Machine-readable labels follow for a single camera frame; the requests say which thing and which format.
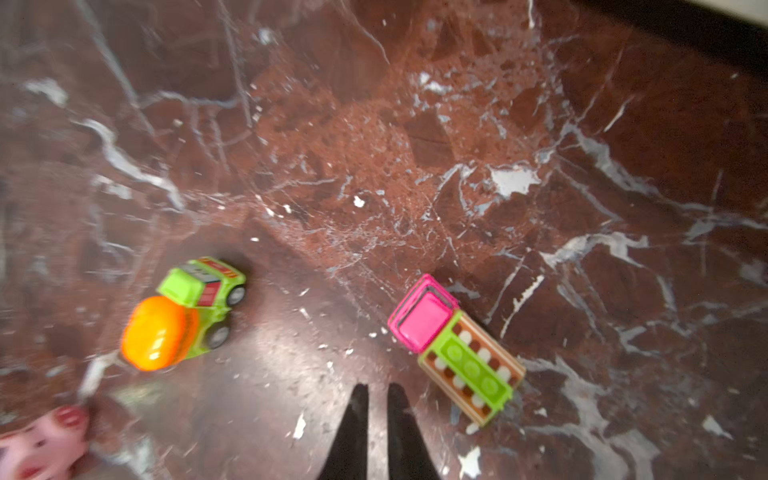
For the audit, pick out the pink green toy car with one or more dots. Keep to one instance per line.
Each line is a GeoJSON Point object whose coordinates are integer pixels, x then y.
{"type": "Point", "coordinates": [462, 358]}

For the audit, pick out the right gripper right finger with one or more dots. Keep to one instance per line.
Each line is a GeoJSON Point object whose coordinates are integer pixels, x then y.
{"type": "Point", "coordinates": [408, 457]}

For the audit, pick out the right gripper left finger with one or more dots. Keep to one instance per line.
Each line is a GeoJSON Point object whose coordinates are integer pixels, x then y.
{"type": "Point", "coordinates": [347, 457]}

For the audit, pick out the orange toy car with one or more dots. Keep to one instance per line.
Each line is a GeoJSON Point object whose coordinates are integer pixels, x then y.
{"type": "Point", "coordinates": [188, 317]}

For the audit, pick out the white two-tier shelf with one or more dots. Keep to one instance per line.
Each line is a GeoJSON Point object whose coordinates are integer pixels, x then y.
{"type": "Point", "coordinates": [753, 12]}

